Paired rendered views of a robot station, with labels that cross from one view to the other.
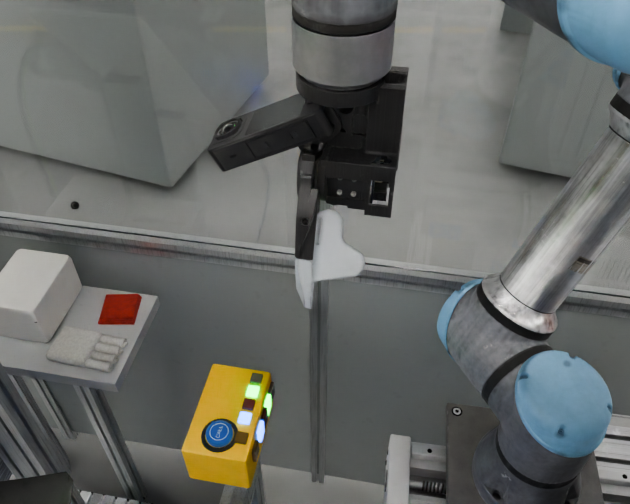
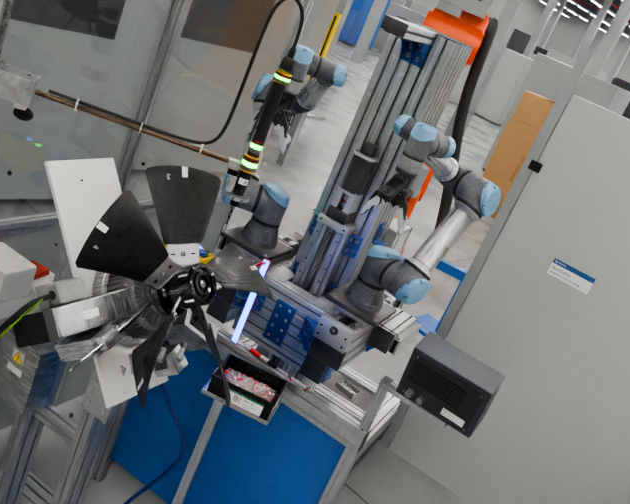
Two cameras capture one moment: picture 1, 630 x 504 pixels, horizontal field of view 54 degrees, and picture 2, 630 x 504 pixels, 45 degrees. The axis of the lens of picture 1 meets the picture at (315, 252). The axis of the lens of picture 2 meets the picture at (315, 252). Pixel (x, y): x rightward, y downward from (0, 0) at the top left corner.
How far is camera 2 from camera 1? 2.50 m
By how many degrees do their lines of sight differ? 69
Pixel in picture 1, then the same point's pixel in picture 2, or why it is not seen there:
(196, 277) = (50, 241)
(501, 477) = (265, 232)
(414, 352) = not seen: hidden behind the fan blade
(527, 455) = (276, 214)
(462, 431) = (234, 236)
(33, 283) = (13, 256)
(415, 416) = not seen: hidden behind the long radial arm
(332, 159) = (288, 111)
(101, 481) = not seen: outside the picture
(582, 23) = (338, 79)
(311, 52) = (296, 86)
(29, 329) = (26, 285)
